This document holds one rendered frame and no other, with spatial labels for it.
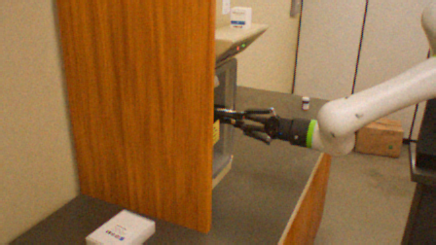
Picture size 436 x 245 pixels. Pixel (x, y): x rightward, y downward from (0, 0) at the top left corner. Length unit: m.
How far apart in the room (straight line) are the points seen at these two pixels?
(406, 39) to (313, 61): 0.89
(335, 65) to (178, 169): 3.22
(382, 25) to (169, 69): 3.23
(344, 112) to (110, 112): 0.67
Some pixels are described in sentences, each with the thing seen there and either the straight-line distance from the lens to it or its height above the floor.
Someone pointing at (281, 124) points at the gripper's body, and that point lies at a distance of 1.26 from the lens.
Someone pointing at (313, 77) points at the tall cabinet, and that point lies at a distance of 4.27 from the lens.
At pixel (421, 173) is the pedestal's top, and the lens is 1.76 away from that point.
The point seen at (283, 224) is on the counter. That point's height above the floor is 0.94.
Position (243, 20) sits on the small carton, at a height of 1.54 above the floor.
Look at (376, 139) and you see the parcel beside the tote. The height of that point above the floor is 0.17.
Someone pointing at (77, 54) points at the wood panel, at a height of 1.44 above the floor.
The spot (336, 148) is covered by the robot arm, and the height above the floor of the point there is 1.20.
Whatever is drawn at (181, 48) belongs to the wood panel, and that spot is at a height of 1.49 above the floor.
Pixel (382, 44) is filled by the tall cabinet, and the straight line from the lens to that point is 4.12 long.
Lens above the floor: 1.71
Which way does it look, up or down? 23 degrees down
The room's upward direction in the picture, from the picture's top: 2 degrees clockwise
